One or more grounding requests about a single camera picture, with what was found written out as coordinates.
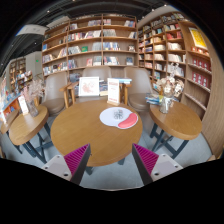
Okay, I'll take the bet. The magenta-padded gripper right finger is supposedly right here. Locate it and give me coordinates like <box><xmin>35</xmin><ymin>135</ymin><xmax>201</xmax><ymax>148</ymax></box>
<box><xmin>131</xmin><ymin>143</ymin><xmax>184</xmax><ymax>186</ymax></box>

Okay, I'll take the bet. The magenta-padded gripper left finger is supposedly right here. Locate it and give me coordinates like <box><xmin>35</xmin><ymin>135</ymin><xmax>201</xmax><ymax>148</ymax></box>
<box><xmin>40</xmin><ymin>143</ymin><xmax>92</xmax><ymax>186</ymax></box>

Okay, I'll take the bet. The transparent computer mouse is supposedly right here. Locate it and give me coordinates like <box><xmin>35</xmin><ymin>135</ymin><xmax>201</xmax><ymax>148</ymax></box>
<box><xmin>113</xmin><ymin>109</ymin><xmax>125</xmax><ymax>121</ymax></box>

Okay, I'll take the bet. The white mouse pad, red rest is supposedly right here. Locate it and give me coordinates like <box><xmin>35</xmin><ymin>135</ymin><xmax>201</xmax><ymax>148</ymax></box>
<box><xmin>99</xmin><ymin>106</ymin><xmax>140</xmax><ymax>130</ymax></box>

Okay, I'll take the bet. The round wooden side table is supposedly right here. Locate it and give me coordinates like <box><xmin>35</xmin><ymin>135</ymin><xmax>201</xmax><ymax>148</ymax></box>
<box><xmin>148</xmin><ymin>100</ymin><xmax>203</xmax><ymax>160</ymax></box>
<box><xmin>8</xmin><ymin>104</ymin><xmax>54</xmax><ymax>164</ymax></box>

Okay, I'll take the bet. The glass vase with dried flowers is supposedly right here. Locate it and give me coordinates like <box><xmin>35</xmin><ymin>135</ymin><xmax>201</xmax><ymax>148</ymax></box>
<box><xmin>21</xmin><ymin>78</ymin><xmax>46</xmax><ymax>118</ymax></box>
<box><xmin>155</xmin><ymin>63</ymin><xmax>185</xmax><ymax>115</ymax></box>

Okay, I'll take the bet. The stack of colourful books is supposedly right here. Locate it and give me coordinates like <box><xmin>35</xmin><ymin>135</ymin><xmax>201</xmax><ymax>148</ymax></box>
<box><xmin>144</xmin><ymin>93</ymin><xmax>162</xmax><ymax>106</ymax></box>

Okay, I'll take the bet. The small white card sign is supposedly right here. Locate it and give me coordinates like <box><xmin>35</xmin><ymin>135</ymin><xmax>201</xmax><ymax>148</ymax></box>
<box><xmin>17</xmin><ymin>95</ymin><xmax>30</xmax><ymax>116</ymax></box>

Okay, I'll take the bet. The beige armchair with wooden arms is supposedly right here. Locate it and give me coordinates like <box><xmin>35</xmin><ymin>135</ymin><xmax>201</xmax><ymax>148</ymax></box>
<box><xmin>123</xmin><ymin>66</ymin><xmax>158</xmax><ymax>113</ymax></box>
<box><xmin>68</xmin><ymin>65</ymin><xmax>129</xmax><ymax>104</ymax></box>
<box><xmin>41</xmin><ymin>71</ymin><xmax>73</xmax><ymax>116</ymax></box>

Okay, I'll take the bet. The low colourful book display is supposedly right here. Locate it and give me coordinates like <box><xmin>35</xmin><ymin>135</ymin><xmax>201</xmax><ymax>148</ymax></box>
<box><xmin>0</xmin><ymin>76</ymin><xmax>22</xmax><ymax>126</ymax></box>

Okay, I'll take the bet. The white framed picture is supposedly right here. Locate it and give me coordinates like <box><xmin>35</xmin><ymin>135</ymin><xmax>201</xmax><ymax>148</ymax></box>
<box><xmin>77</xmin><ymin>76</ymin><xmax>101</xmax><ymax>98</ymax></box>

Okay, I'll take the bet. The white sign on wooden stand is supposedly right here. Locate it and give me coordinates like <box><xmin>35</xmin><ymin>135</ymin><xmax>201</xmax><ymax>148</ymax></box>
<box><xmin>106</xmin><ymin>77</ymin><xmax>122</xmax><ymax>107</ymax></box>

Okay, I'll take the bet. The dark book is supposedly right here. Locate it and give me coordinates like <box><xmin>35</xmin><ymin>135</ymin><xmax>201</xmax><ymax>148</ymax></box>
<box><xmin>99</xmin><ymin>80</ymin><xmax>109</xmax><ymax>97</ymax></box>

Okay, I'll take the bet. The light blue book stack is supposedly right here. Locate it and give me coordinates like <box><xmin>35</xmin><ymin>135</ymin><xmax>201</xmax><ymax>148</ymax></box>
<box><xmin>118</xmin><ymin>77</ymin><xmax>133</xmax><ymax>85</ymax></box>

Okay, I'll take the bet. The small wooden bookshelf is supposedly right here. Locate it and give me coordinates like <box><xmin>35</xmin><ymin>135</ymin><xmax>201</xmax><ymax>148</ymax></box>
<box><xmin>8</xmin><ymin>56</ymin><xmax>34</xmax><ymax>93</ymax></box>

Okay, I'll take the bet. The curved wooden bookshelf with books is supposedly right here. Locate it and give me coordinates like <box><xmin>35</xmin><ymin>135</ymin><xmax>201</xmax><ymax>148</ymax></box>
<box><xmin>136</xmin><ymin>11</ymin><xmax>224</xmax><ymax>159</ymax></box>

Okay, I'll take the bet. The wide wooden bookshelf with books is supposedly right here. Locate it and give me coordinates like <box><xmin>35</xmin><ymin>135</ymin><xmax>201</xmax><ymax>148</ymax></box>
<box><xmin>41</xmin><ymin>13</ymin><xmax>138</xmax><ymax>78</ymax></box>

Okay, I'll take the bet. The white hanging ceiling panel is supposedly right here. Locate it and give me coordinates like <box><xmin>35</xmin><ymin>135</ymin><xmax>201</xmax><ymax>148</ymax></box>
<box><xmin>15</xmin><ymin>23</ymin><xmax>49</xmax><ymax>37</ymax></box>

